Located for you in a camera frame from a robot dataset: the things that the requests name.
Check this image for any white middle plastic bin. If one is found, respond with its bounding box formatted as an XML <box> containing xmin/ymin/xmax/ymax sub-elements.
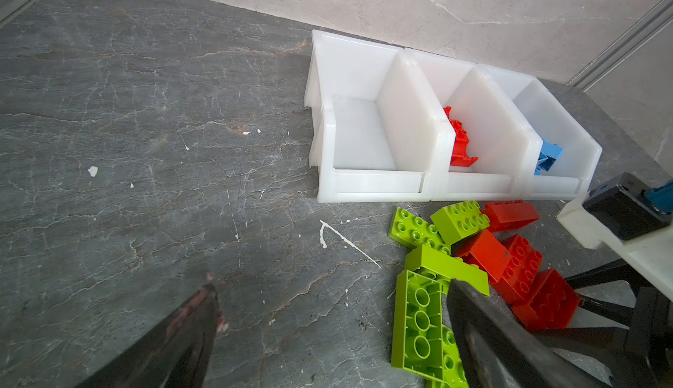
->
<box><xmin>406</xmin><ymin>48</ymin><xmax>542</xmax><ymax>202</ymax></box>

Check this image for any white right plastic bin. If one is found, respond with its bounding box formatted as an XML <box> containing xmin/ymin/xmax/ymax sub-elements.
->
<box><xmin>485</xmin><ymin>66</ymin><xmax>602</xmax><ymax>200</ymax></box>

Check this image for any green lego brick flat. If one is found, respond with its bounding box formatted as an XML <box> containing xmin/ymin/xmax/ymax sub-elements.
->
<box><xmin>388</xmin><ymin>207</ymin><xmax>451</xmax><ymax>256</ymax></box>

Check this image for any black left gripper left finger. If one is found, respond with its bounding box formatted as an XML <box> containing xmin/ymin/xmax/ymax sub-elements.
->
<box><xmin>79</xmin><ymin>284</ymin><xmax>220</xmax><ymax>387</ymax></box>

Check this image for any red lego brick studded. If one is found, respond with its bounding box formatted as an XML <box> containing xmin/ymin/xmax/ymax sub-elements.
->
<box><xmin>494</xmin><ymin>235</ymin><xmax>543</xmax><ymax>305</ymax></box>

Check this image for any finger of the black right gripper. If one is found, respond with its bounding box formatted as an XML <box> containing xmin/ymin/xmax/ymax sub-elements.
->
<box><xmin>532</xmin><ymin>327</ymin><xmax>631</xmax><ymax>383</ymax></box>
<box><xmin>565</xmin><ymin>259</ymin><xmax>639</xmax><ymax>295</ymax></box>

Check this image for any white plastic bin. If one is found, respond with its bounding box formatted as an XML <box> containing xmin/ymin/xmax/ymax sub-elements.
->
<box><xmin>406</xmin><ymin>48</ymin><xmax>542</xmax><ymax>202</ymax></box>
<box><xmin>304</xmin><ymin>30</ymin><xmax>455</xmax><ymax>203</ymax></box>
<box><xmin>485</xmin><ymin>66</ymin><xmax>602</xmax><ymax>200</ymax></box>

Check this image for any white left plastic bin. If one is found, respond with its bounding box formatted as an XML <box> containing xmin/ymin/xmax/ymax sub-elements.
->
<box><xmin>304</xmin><ymin>30</ymin><xmax>455</xmax><ymax>203</ymax></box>

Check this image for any green lego brick small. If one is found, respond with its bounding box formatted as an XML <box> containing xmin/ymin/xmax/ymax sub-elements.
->
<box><xmin>424</xmin><ymin>325</ymin><xmax>468</xmax><ymax>388</ymax></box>

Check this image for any red arch lego piece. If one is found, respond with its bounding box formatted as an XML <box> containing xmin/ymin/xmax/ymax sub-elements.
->
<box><xmin>443</xmin><ymin>106</ymin><xmax>478</xmax><ymax>168</ymax></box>

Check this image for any red lego brick square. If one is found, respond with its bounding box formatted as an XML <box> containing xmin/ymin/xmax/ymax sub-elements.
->
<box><xmin>455</xmin><ymin>230</ymin><xmax>511</xmax><ymax>285</ymax></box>

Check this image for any red lego brick corner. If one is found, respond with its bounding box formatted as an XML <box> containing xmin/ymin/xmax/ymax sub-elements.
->
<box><xmin>511</xmin><ymin>269</ymin><xmax>580</xmax><ymax>331</ymax></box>

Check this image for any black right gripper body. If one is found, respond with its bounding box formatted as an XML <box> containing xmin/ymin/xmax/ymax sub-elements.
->
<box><xmin>557</xmin><ymin>172</ymin><xmax>672</xmax><ymax>299</ymax></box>

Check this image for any green lego brick upside down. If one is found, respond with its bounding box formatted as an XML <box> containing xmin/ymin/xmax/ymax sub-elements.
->
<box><xmin>391</xmin><ymin>270</ymin><xmax>444</xmax><ymax>382</ymax></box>

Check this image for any green lego brick long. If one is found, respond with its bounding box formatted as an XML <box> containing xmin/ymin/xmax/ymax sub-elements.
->
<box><xmin>404</xmin><ymin>244</ymin><xmax>490</xmax><ymax>296</ymax></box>

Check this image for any red lego brick long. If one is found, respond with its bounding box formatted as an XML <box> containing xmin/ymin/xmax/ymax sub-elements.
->
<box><xmin>481</xmin><ymin>200</ymin><xmax>541</xmax><ymax>233</ymax></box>

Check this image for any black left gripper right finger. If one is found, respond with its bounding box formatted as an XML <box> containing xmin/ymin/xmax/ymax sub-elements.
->
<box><xmin>446</xmin><ymin>279</ymin><xmax>606</xmax><ymax>387</ymax></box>

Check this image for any green lego brick top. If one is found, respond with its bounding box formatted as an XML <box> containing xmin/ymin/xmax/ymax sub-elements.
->
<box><xmin>430</xmin><ymin>200</ymin><xmax>490</xmax><ymax>245</ymax></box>

